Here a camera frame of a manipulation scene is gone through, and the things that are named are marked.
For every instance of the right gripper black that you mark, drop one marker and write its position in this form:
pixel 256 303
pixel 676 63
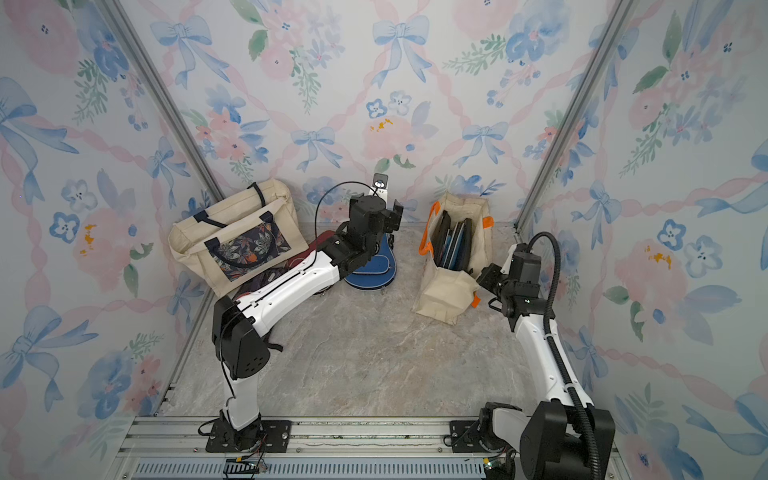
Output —
pixel 488 269

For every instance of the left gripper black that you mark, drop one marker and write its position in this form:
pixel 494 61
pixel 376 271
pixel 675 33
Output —
pixel 393 221

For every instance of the maroon ping pong paddle case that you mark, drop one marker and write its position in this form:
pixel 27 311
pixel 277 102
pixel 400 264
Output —
pixel 312 246

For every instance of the blue ping pong paddle case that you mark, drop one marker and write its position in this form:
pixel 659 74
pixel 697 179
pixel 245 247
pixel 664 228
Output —
pixel 380 271

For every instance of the cream canvas bag orange handles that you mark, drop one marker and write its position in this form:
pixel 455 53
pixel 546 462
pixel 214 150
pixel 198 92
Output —
pixel 443 294

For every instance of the cream canvas bag navy handles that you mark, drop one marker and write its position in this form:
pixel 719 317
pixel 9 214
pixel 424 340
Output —
pixel 230 242

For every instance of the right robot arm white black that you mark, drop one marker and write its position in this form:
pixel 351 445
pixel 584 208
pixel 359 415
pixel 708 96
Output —
pixel 567 436

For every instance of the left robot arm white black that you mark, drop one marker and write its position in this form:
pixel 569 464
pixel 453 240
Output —
pixel 241 326

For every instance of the dark items in orange bag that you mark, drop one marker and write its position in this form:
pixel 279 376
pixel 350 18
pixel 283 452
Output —
pixel 452 243

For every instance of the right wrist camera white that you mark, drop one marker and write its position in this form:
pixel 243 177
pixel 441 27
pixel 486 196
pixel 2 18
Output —
pixel 506 265

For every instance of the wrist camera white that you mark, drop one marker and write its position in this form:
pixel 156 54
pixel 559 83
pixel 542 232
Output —
pixel 380 184
pixel 506 265

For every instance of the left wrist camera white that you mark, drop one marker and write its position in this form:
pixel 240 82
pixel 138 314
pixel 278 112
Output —
pixel 380 184

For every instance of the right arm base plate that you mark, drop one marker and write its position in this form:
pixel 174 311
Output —
pixel 477 437

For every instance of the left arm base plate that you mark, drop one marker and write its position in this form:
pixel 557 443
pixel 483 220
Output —
pixel 270 436

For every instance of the aluminium front rail frame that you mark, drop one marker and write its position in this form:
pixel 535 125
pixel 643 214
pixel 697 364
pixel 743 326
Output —
pixel 319 448

